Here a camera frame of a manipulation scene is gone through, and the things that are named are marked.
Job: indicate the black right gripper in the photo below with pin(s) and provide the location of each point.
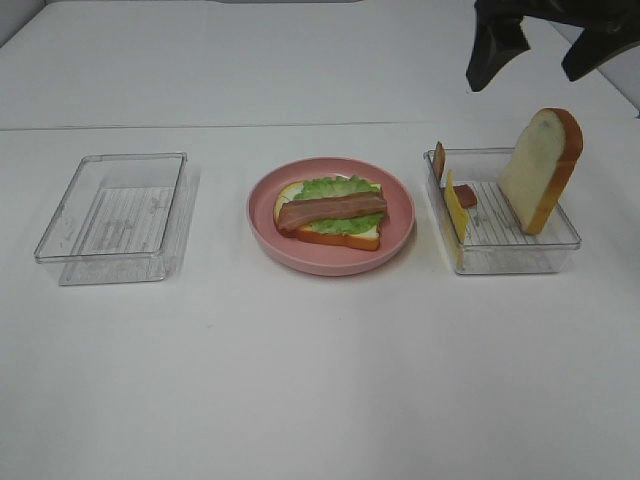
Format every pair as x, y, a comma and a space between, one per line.
610, 28

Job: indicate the green lettuce leaf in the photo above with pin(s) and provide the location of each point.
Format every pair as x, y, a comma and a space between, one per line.
339, 187

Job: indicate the bread slice from tray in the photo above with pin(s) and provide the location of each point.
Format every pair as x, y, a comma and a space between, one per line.
369, 241

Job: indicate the long bacon strip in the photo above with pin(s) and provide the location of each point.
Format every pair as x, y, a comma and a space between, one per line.
350, 214

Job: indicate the upright bread slice right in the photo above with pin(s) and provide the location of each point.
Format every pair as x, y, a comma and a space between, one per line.
541, 165

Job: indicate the upright bacon strip right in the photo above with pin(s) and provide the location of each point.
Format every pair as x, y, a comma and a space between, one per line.
439, 161

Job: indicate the small bacon piece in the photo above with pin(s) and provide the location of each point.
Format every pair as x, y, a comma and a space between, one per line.
465, 195

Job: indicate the yellow cheese slice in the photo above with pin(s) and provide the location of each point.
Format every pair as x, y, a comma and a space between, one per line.
459, 217

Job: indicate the right clear plastic tray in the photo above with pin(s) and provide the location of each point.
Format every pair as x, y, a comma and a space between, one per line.
494, 243

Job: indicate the clear plastic tray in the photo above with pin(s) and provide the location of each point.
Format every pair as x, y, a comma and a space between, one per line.
123, 218
494, 243

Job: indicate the pink round plate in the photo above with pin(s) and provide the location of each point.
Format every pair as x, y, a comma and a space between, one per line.
322, 259

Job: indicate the left clear plastic tray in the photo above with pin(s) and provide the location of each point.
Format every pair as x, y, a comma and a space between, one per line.
123, 218

